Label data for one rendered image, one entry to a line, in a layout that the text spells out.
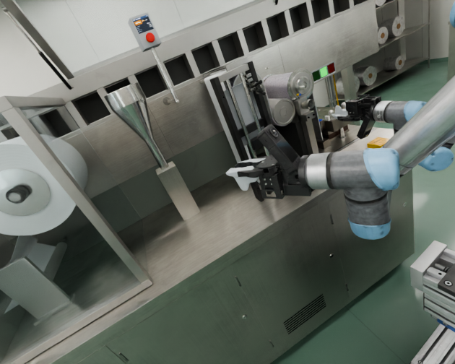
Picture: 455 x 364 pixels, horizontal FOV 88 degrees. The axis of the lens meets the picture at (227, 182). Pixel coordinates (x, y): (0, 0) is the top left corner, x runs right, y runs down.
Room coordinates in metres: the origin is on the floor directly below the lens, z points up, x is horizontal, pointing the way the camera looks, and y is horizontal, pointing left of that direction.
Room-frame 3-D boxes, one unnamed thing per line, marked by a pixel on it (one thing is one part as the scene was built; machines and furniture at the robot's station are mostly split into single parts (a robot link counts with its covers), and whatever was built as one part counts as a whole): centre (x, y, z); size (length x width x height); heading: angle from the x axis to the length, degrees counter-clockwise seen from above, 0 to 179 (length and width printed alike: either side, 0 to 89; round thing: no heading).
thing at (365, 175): (0.37, -0.24, 1.21); 0.11 x 0.08 x 0.09; 45
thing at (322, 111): (1.30, -0.63, 1.00); 0.40 x 0.16 x 0.06; 12
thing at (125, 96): (1.05, 0.23, 1.50); 0.14 x 0.14 x 0.06
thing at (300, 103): (1.06, -0.47, 1.05); 0.06 x 0.05 x 0.31; 12
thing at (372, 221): (0.38, -0.25, 1.12); 0.11 x 0.08 x 0.11; 135
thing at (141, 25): (1.01, 0.05, 1.66); 0.07 x 0.07 x 0.10; 19
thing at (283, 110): (1.20, -0.35, 1.17); 0.26 x 0.12 x 0.12; 12
